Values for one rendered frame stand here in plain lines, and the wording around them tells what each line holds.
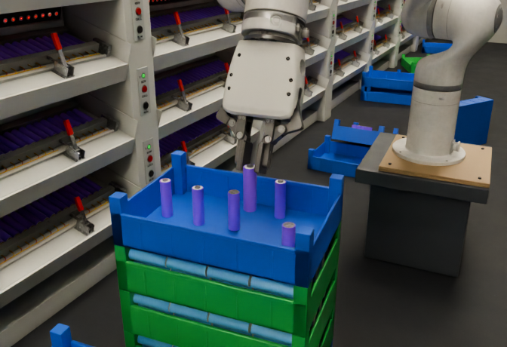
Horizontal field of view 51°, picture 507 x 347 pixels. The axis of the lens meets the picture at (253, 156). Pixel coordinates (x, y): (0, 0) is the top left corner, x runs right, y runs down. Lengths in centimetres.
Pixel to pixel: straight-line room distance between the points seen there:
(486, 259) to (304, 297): 98
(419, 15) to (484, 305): 72
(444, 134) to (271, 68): 82
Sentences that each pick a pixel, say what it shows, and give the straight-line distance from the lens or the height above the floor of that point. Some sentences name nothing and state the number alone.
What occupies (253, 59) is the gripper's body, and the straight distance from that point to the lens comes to 69.
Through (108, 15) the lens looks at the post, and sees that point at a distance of 134.
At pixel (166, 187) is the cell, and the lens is 85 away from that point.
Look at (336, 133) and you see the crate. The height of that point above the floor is 12.
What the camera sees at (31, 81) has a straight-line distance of 117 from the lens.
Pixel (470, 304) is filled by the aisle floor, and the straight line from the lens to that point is 144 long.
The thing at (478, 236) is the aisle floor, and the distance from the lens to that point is 174.
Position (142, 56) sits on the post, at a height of 56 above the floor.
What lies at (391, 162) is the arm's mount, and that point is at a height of 29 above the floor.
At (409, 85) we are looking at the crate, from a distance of 300.
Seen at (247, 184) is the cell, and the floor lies 52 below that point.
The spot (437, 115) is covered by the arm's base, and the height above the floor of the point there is 42.
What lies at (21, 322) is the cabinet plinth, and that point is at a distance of 132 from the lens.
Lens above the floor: 81
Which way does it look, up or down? 22 degrees down
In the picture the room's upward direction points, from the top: straight up
